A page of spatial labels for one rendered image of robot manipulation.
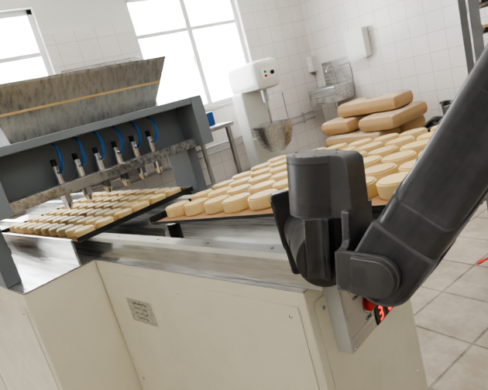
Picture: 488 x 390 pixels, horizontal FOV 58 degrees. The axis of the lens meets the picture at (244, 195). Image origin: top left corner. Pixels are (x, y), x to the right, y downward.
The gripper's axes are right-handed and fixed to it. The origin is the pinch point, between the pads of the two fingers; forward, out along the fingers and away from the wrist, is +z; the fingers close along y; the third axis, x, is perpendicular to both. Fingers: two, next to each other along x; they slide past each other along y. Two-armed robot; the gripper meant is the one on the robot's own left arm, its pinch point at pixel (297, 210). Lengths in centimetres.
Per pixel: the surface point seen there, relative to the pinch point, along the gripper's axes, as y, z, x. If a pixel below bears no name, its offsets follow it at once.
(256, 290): 15.2, 13.0, -9.6
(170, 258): 10.3, 30.5, -26.2
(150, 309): 24, 39, -37
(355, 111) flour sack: 27, 416, 117
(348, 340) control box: 25.7, 7.7, 2.8
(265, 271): 11.8, 11.9, -7.1
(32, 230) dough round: 3, 78, -76
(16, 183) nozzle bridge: -13, 53, -63
